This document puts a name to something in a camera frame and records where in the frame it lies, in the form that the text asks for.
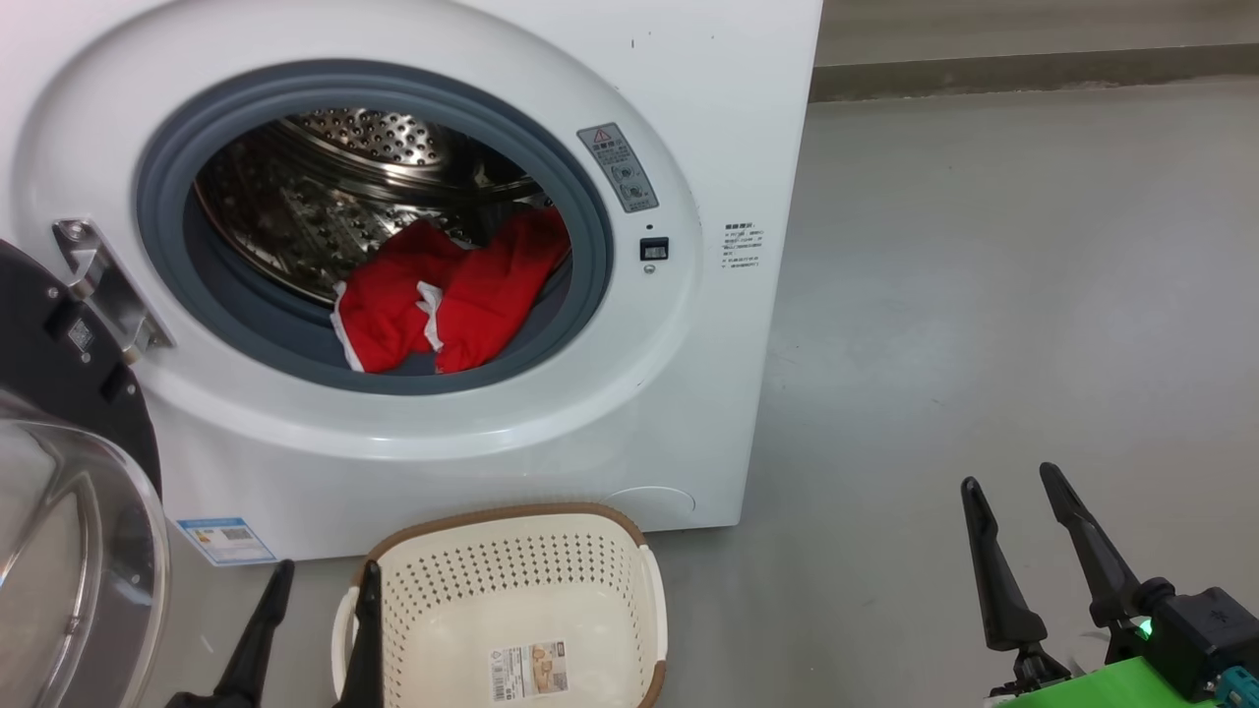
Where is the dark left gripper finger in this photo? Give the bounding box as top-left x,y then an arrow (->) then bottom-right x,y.
334,559 -> 385,708
211,559 -> 296,708

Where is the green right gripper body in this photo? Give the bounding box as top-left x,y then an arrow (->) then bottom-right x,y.
987,621 -> 1218,708

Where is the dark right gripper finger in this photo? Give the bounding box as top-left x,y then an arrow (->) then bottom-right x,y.
961,477 -> 1049,652
1040,462 -> 1147,627

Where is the black round washer door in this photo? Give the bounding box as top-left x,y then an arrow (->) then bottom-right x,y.
0,239 -> 170,708

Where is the red and white garment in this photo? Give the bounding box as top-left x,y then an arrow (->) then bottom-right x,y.
330,206 -> 571,376

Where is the cream basket with brown rim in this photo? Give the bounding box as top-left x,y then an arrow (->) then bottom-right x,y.
331,502 -> 669,708

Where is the white front-load washing machine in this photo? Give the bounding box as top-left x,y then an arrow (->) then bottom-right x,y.
0,0 -> 824,563

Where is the stainless steel washing machine drum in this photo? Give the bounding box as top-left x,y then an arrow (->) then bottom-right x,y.
194,106 -> 571,306

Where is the blue energy label sticker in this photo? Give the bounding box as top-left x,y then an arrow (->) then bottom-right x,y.
177,517 -> 278,567

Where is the round white filter cover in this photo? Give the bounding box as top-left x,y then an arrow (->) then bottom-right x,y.
602,485 -> 696,524

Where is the small printed text label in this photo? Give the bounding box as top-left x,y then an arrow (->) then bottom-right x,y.
723,222 -> 764,272

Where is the grey skirting board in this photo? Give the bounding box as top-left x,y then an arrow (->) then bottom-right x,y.
809,43 -> 1259,103

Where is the grey warning sticker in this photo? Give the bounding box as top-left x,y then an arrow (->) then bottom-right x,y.
576,123 -> 660,214

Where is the right cable with teal connector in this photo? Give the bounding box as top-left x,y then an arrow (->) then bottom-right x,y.
1215,667 -> 1259,708

